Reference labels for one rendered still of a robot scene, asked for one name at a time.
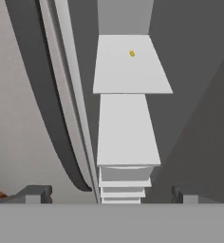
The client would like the white drawer stack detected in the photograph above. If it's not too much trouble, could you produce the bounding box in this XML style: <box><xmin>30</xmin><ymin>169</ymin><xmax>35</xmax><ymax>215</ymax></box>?
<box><xmin>98</xmin><ymin>165</ymin><xmax>156</xmax><ymax>205</ymax></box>

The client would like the light grey fridge door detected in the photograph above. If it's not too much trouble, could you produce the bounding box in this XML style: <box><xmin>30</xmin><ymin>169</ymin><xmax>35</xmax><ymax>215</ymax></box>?
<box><xmin>0</xmin><ymin>0</ymin><xmax>98</xmax><ymax>205</ymax></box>

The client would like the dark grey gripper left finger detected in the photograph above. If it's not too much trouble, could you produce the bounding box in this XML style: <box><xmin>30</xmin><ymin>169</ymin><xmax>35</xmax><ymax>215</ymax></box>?
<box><xmin>0</xmin><ymin>184</ymin><xmax>53</xmax><ymax>205</ymax></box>

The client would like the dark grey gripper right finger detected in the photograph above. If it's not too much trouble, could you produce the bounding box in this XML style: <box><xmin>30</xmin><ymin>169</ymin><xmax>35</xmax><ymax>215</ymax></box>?
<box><xmin>171</xmin><ymin>184</ymin><xmax>222</xmax><ymax>205</ymax></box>

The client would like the white cupboard door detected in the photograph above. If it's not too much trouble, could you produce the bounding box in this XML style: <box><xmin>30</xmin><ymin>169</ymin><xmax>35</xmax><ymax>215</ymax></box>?
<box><xmin>92</xmin><ymin>34</ymin><xmax>175</xmax><ymax>95</ymax></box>

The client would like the long grey fridge door handle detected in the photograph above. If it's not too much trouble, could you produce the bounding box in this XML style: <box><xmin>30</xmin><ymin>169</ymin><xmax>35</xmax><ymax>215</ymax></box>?
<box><xmin>37</xmin><ymin>0</ymin><xmax>102</xmax><ymax>205</ymax></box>

